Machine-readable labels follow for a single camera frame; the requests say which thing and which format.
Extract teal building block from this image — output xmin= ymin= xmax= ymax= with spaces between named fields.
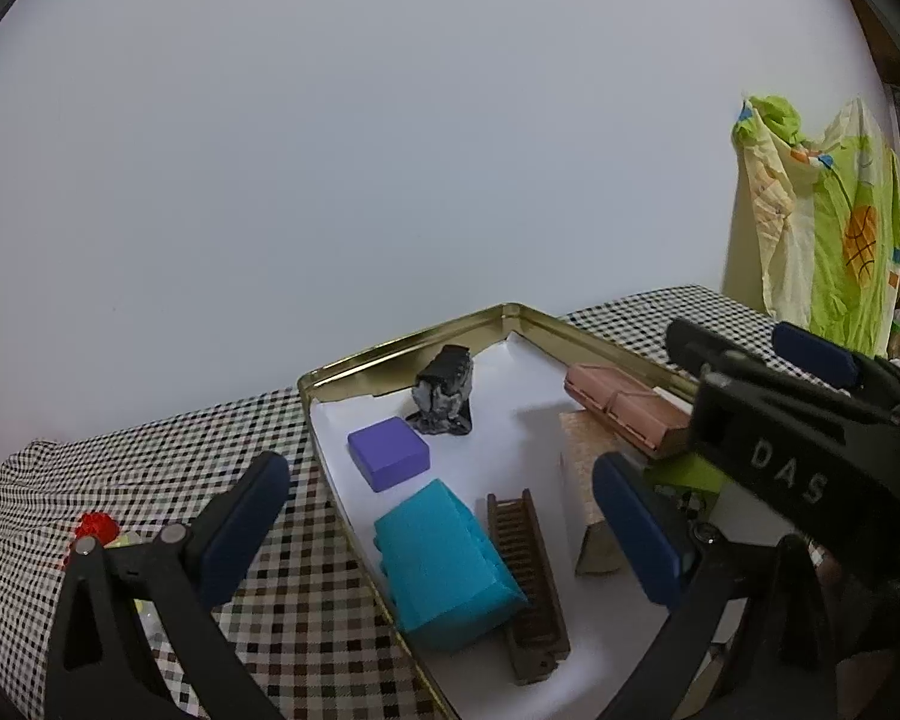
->
xmin=373 ymin=478 xmax=530 ymax=654

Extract red building block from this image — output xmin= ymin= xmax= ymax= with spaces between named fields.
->
xmin=73 ymin=511 xmax=116 ymax=545

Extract pink box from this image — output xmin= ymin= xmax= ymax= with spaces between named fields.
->
xmin=563 ymin=362 xmax=696 ymax=461

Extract white paper sheet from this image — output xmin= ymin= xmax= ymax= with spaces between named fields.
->
xmin=310 ymin=333 xmax=695 ymax=720

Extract purple block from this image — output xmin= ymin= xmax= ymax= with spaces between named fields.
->
xmin=346 ymin=415 xmax=431 ymax=494

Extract checkered blanket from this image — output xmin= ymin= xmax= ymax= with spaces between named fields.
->
xmin=0 ymin=284 xmax=800 ymax=720

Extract yellow-green printed cloth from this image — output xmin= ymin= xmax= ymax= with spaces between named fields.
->
xmin=723 ymin=93 xmax=900 ymax=358

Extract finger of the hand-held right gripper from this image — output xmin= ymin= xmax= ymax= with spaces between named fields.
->
xmin=664 ymin=318 xmax=770 ymax=385
xmin=770 ymin=321 xmax=865 ymax=392

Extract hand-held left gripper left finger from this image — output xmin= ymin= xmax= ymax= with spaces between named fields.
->
xmin=41 ymin=451 xmax=292 ymax=720

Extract brown comb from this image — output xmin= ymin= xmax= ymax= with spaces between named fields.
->
xmin=485 ymin=488 xmax=572 ymax=688

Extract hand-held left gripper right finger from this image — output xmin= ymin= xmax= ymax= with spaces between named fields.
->
xmin=591 ymin=452 xmax=842 ymax=720

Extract black object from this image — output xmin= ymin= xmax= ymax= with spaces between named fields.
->
xmin=406 ymin=344 xmax=476 ymax=437

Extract gold tin box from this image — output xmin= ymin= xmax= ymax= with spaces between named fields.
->
xmin=297 ymin=302 xmax=725 ymax=720

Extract green small toy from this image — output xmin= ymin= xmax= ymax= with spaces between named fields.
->
xmin=643 ymin=453 xmax=730 ymax=520

